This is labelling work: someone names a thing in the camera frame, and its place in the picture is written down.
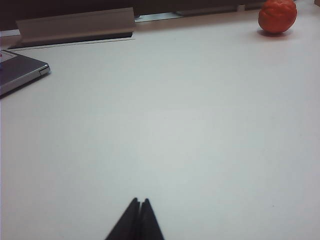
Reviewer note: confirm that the silver closed laptop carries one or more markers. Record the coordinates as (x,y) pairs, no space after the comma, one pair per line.
(17,72)

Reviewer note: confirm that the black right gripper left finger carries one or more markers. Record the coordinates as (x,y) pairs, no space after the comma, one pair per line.
(125,225)

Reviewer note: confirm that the grey fabric desk divider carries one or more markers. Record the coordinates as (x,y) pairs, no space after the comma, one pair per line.
(62,6)

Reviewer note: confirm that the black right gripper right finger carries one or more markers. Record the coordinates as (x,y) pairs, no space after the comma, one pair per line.
(150,225)

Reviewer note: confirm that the orange tangerine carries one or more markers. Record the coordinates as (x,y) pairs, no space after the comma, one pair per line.
(277,16)

